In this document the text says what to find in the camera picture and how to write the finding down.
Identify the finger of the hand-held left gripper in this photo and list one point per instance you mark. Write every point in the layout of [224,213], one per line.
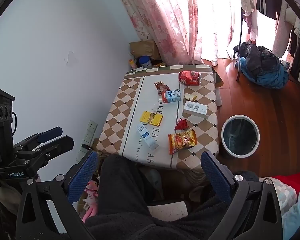
[62,142]
[50,133]

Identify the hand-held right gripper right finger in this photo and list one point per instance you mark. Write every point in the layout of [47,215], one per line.
[212,172]

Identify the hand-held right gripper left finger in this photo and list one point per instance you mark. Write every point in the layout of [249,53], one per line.
[83,172]

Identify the round white trash bin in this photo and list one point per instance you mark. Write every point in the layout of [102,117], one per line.
[240,136]

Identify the red soda can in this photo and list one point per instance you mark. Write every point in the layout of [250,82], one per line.
[190,78]

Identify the brown snack wrapper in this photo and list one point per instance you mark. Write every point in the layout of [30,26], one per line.
[160,86]

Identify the pink plush toy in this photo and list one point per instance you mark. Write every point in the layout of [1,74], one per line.
[91,200]

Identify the orange snack bag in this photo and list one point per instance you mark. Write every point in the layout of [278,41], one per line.
[182,141]

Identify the person's dark fleece pants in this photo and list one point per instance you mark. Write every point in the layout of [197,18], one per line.
[122,192]

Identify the small red wrapper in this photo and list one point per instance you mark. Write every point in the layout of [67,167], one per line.
[181,124]

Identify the white flat object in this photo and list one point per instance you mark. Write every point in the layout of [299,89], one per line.
[167,211]

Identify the white flat box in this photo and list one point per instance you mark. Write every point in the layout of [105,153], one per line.
[195,108]

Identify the long blue white box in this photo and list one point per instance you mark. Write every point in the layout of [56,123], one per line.
[147,136]

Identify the checkered blanket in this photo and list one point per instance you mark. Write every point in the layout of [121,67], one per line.
[282,195]

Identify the red cloth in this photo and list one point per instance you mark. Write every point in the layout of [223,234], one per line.
[289,178]

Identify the pale apple piece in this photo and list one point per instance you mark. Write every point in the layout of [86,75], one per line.
[190,96]

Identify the table with checkered tablecloth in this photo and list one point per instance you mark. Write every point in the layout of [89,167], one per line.
[130,100]

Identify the yellow box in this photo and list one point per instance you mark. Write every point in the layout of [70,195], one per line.
[151,118]

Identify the blue white milk carton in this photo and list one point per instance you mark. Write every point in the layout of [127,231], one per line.
[172,96]

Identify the light blue cloth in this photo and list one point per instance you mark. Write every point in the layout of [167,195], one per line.
[298,217]

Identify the small orange bottle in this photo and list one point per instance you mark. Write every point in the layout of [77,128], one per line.
[133,64]

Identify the blue lid jar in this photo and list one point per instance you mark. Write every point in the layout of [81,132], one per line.
[145,62]

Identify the pile of dark blue clothes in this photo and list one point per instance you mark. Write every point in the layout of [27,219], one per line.
[262,67]

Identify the yellow packet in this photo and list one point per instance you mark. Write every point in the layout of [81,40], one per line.
[159,64]

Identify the brown cardboard box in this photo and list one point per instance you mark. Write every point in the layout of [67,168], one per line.
[145,48]

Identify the black clothes rack pole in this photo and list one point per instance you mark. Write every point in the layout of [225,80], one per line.
[240,47]

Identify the pink floral curtain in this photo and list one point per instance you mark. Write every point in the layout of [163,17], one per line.
[165,17]

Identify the row of hanging clothes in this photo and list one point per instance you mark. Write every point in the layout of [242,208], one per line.
[267,0]

